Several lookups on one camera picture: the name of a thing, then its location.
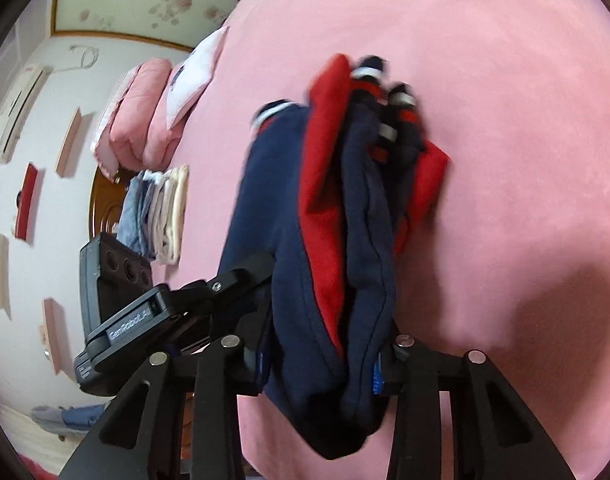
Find navy red varsity jacket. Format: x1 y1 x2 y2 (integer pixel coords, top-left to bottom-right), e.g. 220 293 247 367
220 54 449 460

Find folded cream white clothes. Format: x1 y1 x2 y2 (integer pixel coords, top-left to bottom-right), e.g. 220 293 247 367
142 165 190 266

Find folded blue jeans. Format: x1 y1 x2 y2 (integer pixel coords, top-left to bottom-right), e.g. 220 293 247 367
116 171 152 258

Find wooden headboard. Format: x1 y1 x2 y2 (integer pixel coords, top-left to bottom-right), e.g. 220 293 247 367
88 169 136 240

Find folded pink quilt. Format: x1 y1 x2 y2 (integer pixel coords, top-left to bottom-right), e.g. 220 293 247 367
90 58 186 181

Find white printed small pillow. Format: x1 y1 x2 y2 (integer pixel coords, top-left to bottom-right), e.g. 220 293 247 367
166 25 229 129

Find pink plush bed blanket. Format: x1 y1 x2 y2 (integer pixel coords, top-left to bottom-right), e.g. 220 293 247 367
158 0 610 479

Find red wall shelf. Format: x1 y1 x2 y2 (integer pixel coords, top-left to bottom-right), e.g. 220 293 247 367
13 162 38 240

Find pink wall shelf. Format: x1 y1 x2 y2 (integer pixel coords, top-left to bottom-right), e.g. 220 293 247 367
54 107 82 178

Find white wall air conditioner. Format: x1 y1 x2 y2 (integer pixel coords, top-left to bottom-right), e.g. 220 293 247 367
0 64 51 164

